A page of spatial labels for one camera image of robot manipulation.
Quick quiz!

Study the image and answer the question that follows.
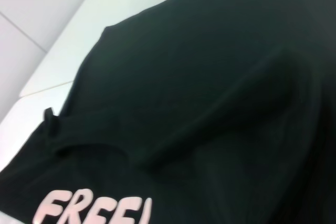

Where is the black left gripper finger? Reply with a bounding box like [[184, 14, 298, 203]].
[[43, 107, 61, 141]]

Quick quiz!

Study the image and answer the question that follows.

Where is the black shirt with pink print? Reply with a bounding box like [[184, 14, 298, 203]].
[[0, 0, 336, 224]]

